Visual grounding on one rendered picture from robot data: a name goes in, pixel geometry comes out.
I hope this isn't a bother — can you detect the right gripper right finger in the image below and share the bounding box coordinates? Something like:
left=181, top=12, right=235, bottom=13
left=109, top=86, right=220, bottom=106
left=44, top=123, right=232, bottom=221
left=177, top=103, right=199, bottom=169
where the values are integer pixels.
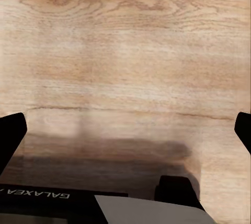
left=234, top=112, right=251, bottom=154

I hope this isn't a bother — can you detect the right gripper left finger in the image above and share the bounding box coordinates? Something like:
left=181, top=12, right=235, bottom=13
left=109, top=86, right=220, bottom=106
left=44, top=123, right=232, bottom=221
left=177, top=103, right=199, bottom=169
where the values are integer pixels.
left=0, top=112, right=27, bottom=175

